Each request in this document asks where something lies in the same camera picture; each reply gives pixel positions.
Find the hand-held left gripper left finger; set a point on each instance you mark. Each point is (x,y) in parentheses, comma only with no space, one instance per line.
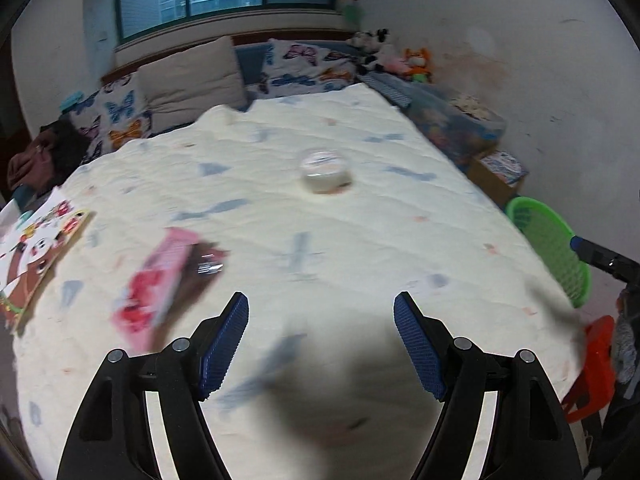
(225,345)

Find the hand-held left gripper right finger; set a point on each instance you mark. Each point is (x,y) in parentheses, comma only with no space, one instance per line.
(417,345)

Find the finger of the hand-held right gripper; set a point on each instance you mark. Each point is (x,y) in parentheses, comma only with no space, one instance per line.
(600,259)

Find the green plastic basket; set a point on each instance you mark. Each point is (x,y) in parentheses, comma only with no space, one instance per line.
(550,245)

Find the person's right forearm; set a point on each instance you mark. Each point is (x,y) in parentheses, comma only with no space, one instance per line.
(617,435)

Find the person's right hand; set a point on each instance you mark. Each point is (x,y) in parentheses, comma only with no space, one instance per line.
(629,350)

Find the pink snack packet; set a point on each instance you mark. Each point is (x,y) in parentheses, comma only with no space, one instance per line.
(150,285)

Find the red plastic stool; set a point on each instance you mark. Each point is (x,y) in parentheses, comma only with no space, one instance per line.
(597,360)

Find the cardboard box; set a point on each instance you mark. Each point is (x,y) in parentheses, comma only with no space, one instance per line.
(500,172)

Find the clear plastic storage box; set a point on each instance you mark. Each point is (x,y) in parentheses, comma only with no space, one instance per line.
(460,125)

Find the small clear plastic cup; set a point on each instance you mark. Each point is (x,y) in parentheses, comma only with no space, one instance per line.
(325,170)

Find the cartoon printed paper bag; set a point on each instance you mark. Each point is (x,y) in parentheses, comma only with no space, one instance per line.
(35,255)

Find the butterfly print pillow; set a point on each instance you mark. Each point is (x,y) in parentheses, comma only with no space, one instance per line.
(300,67)
(115,115)

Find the blue striped cloth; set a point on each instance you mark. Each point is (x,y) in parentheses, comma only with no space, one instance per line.
(387,90)

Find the dark clothes pile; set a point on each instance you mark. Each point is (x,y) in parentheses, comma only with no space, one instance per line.
(55,152)

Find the orange fox plush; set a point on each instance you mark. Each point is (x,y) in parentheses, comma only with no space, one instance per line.
(417,62)

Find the grey pillow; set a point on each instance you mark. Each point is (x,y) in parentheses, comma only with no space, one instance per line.
(195,77)

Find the pink plush toy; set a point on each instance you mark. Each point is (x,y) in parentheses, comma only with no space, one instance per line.
(397,66)

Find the blue cushion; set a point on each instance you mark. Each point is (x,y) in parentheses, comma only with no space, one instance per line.
(250,62)

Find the black and white cow plush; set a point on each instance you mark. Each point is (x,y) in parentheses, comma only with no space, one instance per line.
(372,47)

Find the green paper wall decoration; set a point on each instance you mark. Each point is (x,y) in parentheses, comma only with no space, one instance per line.
(349,0)

